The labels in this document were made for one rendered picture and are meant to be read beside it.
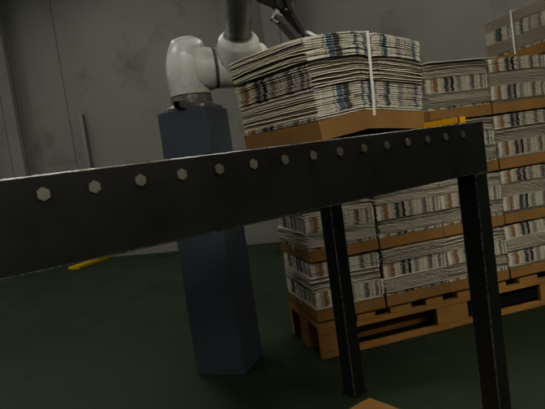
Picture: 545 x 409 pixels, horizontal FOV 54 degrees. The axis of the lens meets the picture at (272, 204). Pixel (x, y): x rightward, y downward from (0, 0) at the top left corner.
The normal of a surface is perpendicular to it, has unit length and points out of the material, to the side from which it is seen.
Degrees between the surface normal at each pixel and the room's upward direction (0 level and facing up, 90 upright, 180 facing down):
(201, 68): 91
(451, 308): 90
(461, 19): 90
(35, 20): 90
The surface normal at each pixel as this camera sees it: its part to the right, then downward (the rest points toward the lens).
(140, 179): 0.60, -0.02
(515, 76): 0.27, 0.04
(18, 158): -0.30, 0.12
